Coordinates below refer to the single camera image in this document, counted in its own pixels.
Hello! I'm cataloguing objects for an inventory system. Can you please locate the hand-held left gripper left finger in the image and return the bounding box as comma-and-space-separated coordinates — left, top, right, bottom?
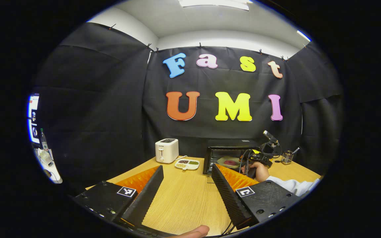
73, 165, 164, 228

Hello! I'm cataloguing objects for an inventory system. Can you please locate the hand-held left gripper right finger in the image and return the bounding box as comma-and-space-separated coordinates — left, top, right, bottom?
211, 164, 302, 230

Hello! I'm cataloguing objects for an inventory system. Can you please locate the white square plate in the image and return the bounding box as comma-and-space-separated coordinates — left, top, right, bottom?
217, 156, 241, 169

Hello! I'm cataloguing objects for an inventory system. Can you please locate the black electric oven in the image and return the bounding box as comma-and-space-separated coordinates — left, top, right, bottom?
203, 139, 261, 184

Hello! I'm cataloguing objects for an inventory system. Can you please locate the metal mesh utensil holder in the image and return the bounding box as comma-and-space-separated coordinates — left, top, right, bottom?
280, 150, 294, 165

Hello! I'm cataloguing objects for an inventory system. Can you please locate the white toaster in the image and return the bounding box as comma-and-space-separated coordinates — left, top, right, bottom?
155, 138, 180, 164

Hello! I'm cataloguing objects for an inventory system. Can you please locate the white divided snack dish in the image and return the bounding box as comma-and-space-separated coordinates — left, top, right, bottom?
175, 159, 200, 171

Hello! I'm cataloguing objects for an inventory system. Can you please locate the white desk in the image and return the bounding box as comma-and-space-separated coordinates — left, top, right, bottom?
33, 149, 63, 184

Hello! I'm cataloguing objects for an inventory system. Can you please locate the black backdrop cloth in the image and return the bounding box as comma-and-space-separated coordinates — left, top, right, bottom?
32, 21, 345, 192

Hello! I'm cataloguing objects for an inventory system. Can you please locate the green plastic bottle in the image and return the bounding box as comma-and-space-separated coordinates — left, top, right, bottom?
40, 128, 49, 152

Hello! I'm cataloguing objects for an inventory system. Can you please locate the computer monitor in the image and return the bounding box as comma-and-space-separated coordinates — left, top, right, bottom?
28, 94, 41, 144

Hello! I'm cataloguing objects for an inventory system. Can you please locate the large ceiling light panel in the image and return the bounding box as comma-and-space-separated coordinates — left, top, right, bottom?
178, 0, 254, 11

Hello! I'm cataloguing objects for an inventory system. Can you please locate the black cable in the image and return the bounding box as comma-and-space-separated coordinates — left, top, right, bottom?
220, 221, 236, 236

